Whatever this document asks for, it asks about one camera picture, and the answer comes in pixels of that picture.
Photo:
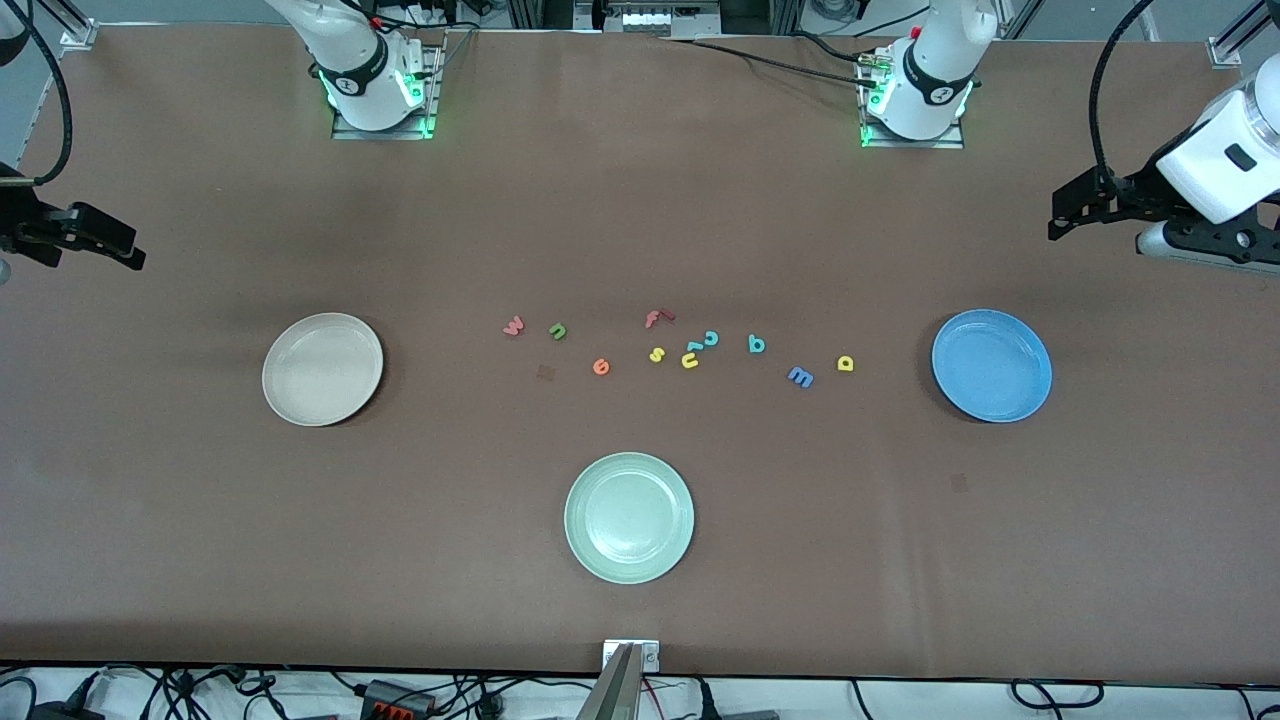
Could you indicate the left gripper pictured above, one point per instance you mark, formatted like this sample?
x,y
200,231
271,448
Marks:
x,y
1135,189

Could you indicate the blue letter m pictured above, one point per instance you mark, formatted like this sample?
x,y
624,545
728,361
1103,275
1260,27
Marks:
x,y
800,376

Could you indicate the red letter w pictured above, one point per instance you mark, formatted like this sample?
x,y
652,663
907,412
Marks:
x,y
513,325

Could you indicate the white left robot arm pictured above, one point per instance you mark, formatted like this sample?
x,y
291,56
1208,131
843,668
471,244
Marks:
x,y
935,70

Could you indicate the blue plate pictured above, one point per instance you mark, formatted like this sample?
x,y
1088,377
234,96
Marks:
x,y
992,365

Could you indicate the beige brown plate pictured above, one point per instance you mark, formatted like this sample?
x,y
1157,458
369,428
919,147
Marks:
x,y
322,370

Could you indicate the grey metal equipment box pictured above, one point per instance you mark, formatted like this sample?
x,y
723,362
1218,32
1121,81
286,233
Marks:
x,y
650,18

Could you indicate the black orange power strip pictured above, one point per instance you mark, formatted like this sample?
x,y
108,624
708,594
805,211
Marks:
x,y
395,697

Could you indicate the pale green plate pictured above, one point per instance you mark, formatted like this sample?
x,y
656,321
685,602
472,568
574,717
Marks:
x,y
629,518

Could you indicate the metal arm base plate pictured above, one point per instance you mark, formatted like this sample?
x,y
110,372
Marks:
x,y
385,134
915,144

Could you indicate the aluminium frame corner post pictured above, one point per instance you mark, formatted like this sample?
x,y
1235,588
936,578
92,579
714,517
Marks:
x,y
78,36
1226,52

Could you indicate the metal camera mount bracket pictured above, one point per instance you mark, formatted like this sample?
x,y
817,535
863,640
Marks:
x,y
625,665

